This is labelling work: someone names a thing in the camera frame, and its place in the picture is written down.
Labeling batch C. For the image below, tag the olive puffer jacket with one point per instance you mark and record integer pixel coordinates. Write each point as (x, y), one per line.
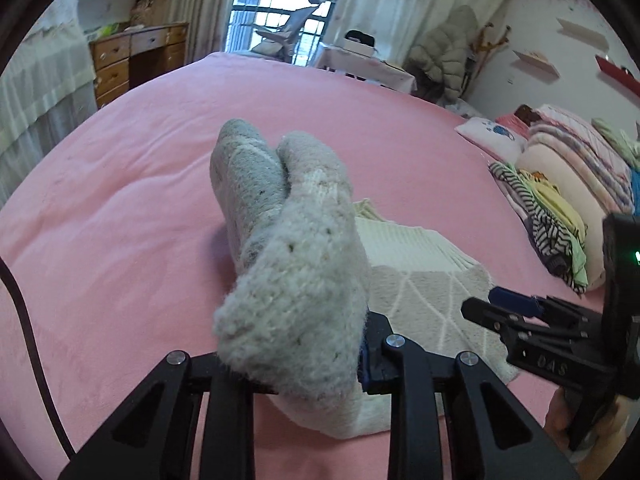
(439, 57)

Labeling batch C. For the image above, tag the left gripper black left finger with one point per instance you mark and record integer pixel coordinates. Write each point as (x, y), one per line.
(151, 435)

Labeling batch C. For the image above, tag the pink bed blanket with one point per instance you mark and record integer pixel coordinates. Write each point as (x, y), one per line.
(119, 247)

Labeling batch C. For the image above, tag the wooden coat rack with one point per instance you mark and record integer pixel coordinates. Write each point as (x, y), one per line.
(481, 50)

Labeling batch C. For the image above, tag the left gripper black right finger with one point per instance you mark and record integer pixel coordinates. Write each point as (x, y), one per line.
(452, 417)

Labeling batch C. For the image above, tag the grey beige argyle knit sweater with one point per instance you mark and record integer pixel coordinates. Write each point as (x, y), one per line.
(311, 263)

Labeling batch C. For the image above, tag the white lace covered furniture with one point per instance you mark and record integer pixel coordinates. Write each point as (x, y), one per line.
(46, 92)

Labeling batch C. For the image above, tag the red wall shelf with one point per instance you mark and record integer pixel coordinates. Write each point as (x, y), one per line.
(619, 74)

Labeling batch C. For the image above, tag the wooden drawer desk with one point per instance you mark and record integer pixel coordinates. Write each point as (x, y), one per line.
(129, 59)

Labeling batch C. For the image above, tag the stack of folded pink blankets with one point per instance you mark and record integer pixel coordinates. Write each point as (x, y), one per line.
(586, 169)

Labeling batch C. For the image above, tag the white bedside table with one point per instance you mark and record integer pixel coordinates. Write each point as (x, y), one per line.
(362, 67)

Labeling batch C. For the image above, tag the person's right hand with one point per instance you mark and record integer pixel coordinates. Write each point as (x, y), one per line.
(610, 426)

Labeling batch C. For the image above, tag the grey office chair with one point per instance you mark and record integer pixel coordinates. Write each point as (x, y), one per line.
(280, 43)

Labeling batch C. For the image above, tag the white pillow with whale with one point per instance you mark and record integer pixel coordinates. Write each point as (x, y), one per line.
(499, 142)

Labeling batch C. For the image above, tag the pile of striped clothes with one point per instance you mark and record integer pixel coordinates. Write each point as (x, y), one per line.
(554, 228)

